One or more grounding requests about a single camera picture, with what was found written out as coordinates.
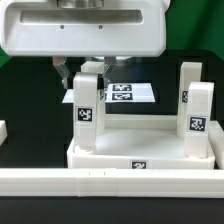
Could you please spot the white block at left edge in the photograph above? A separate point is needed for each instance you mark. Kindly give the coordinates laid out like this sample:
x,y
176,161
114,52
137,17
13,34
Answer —
x,y
3,131

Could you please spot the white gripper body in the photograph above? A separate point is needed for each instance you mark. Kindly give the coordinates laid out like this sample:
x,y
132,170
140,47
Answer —
x,y
73,29

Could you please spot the white desk tabletop tray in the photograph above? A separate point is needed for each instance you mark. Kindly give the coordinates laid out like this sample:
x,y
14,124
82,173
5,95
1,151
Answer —
x,y
138,142

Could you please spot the white marker base plate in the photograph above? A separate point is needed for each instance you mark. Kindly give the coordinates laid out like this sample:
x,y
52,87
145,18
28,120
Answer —
x,y
129,92

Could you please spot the white L-shaped fence wall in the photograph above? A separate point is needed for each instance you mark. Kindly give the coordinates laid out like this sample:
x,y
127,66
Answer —
x,y
87,182

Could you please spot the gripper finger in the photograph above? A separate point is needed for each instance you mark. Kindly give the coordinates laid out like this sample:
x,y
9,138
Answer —
x,y
109,65
59,64

